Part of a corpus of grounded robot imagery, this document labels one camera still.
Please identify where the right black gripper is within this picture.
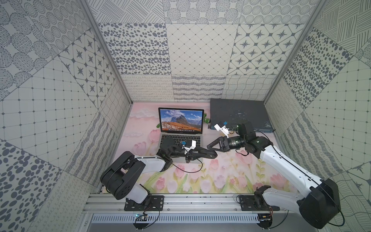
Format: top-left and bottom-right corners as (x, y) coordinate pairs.
(207, 135), (246, 152)

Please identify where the black wireless mouse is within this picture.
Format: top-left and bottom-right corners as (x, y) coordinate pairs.
(195, 147), (218, 159)

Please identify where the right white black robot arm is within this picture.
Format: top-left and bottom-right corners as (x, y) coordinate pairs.
(207, 122), (342, 229)

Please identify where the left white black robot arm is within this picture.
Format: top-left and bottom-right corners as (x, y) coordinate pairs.
(100, 138), (202, 205)

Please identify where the silver open laptop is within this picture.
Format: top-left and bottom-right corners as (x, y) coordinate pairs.
(158, 107), (204, 146)

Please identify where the green plastic toy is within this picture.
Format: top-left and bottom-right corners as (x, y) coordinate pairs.
(203, 113), (211, 124)

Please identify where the pink floral table mat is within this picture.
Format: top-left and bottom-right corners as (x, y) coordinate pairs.
(115, 102), (296, 194)

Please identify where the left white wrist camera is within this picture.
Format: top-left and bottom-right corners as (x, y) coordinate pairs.
(181, 140), (197, 155)

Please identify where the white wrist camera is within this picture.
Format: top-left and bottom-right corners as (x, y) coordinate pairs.
(214, 121), (230, 138)
(181, 140), (197, 155)

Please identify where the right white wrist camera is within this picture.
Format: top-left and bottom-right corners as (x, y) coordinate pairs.
(214, 121), (230, 138)

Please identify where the dark grey network switch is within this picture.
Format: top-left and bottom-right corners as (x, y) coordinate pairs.
(208, 99), (274, 133)

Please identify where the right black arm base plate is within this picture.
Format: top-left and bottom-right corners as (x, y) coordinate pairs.
(236, 194), (280, 211)

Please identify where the aluminium mounting rail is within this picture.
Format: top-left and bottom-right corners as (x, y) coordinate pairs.
(83, 194), (288, 214)

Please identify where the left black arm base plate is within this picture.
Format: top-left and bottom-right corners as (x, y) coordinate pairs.
(124, 194), (165, 212)

